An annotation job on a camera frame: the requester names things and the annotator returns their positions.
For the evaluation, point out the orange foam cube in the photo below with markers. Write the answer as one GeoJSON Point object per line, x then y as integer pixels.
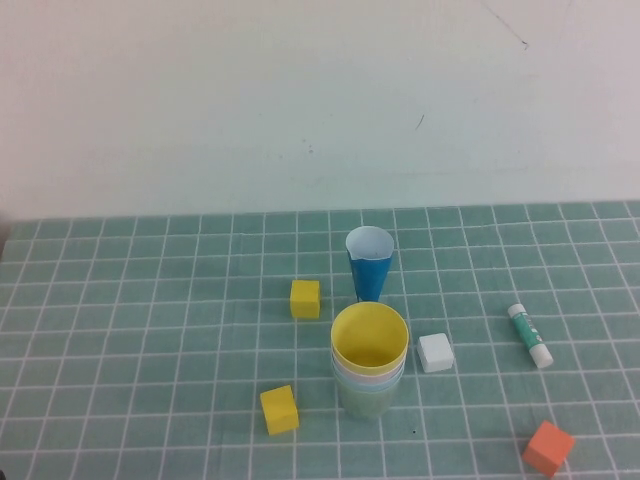
{"type": "Point", "coordinates": [547, 449]}

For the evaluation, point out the yellow plastic cup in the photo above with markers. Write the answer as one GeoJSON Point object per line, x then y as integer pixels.
{"type": "Point", "coordinates": [369, 320]}

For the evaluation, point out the pink plastic cup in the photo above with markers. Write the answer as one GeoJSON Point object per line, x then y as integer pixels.
{"type": "Point", "coordinates": [369, 381]}

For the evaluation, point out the green checked tablecloth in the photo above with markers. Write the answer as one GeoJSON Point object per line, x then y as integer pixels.
{"type": "Point", "coordinates": [150, 325]}

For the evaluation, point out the green white glue stick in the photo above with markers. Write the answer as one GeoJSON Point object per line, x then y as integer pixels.
{"type": "Point", "coordinates": [528, 335]}

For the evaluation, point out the blue paper cone cup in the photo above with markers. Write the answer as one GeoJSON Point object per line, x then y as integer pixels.
{"type": "Point", "coordinates": [368, 280]}

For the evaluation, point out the green plastic cup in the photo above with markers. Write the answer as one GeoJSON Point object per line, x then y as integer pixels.
{"type": "Point", "coordinates": [369, 407]}

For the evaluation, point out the light blue plastic cup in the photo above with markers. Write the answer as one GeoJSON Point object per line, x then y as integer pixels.
{"type": "Point", "coordinates": [370, 388]}

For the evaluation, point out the yellow foam cube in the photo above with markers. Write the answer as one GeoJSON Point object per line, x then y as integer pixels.
{"type": "Point", "coordinates": [304, 299]}
{"type": "Point", "coordinates": [279, 411]}

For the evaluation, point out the white foam cube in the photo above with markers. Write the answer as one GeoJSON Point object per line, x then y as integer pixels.
{"type": "Point", "coordinates": [435, 352]}

